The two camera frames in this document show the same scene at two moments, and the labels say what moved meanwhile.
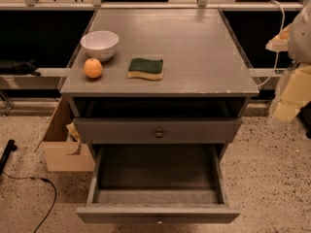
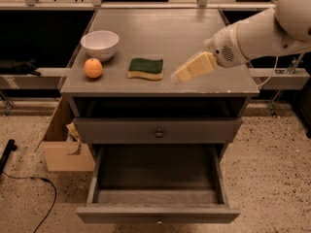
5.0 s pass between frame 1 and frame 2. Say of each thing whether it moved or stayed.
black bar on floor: stayed
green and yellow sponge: stayed
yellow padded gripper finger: moved
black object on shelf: stayed
